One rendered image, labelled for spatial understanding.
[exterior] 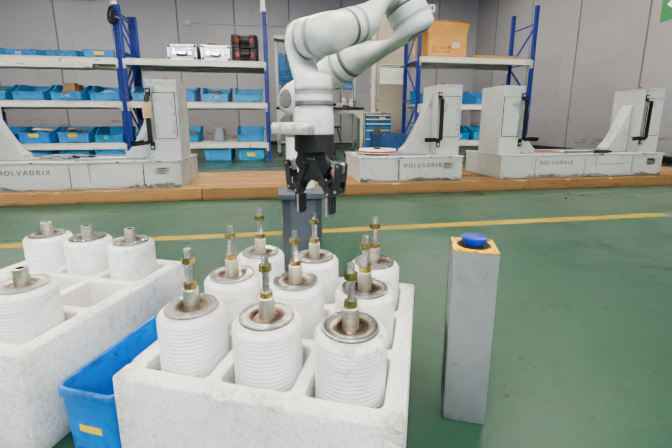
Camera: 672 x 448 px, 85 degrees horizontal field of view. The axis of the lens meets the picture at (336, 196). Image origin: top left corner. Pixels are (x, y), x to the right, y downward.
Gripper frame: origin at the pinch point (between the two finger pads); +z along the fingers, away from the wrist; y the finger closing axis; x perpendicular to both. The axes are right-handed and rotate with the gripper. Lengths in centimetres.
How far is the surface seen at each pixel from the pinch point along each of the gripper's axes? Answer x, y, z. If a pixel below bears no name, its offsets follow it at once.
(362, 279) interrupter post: 7.5, -15.6, 8.2
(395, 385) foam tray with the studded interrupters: 15.6, -25.8, 17.2
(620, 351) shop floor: -45, -53, 35
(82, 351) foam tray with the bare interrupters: 33.5, 25.0, 22.7
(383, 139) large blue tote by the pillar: -398, 202, 6
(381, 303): 8.4, -19.6, 10.7
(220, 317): 24.8, -2.6, 11.0
